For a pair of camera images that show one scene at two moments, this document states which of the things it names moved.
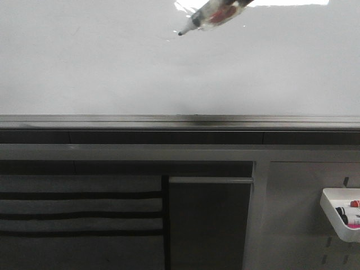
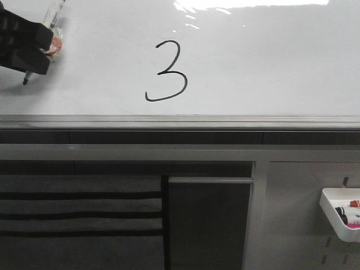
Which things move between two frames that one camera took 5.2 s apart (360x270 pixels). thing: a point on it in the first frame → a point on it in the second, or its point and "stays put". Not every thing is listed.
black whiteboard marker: x=215 y=13 → x=52 y=12
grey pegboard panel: x=287 y=228 stays put
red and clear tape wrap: x=216 y=12 → x=54 y=50
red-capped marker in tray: x=355 y=203 stays put
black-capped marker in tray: x=341 y=211 stays put
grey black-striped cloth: x=81 y=222 stays put
